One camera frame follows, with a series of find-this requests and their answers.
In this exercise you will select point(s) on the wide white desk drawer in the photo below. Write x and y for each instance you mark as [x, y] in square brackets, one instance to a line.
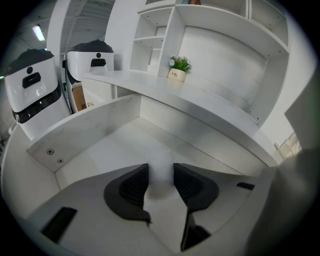
[112, 150]

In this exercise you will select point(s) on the white desk with hutch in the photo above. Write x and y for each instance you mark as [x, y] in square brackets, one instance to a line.
[200, 95]

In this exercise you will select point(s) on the small potted flower plant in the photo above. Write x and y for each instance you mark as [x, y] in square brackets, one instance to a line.
[178, 68]

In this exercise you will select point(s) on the ceiling strip light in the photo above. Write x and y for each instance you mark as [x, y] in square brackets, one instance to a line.
[38, 32]

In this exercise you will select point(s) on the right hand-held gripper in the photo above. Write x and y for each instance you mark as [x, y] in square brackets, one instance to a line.
[295, 200]

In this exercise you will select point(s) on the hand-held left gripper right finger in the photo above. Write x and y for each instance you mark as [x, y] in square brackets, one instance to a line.
[197, 190]

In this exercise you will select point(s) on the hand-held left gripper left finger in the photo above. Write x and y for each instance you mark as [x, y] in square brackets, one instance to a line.
[82, 200]

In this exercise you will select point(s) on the brown cardboard box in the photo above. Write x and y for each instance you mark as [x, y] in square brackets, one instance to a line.
[78, 98]

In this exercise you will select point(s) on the white and black service robot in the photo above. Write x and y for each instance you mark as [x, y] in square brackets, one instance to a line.
[35, 100]
[85, 67]

